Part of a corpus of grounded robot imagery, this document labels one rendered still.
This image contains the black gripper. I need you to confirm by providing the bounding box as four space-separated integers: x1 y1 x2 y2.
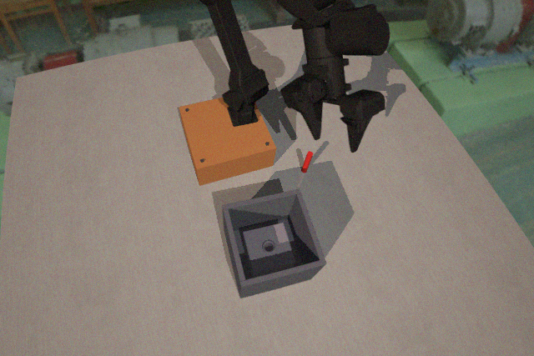
294 54 385 153

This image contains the red peg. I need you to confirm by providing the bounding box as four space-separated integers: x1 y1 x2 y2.
301 152 313 173

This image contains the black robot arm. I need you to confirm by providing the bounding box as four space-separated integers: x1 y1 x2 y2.
200 0 390 127

